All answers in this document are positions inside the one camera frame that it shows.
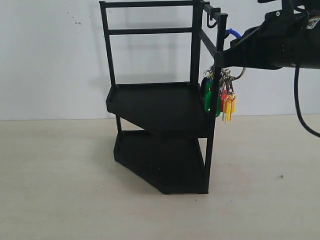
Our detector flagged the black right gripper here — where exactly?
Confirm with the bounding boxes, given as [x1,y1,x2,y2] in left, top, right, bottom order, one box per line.
[215,0,320,70]

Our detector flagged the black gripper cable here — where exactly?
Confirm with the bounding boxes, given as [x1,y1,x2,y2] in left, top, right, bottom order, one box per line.
[293,9,320,138]

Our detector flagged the blue ring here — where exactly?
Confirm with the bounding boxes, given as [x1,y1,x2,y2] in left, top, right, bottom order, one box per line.
[224,28,242,39]

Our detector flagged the black two-tier corner rack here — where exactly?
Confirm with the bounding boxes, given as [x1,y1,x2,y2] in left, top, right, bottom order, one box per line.
[99,0,228,195]

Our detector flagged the bunch of colourful key tags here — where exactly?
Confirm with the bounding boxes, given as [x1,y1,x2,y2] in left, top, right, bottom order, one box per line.
[200,64,246,123]

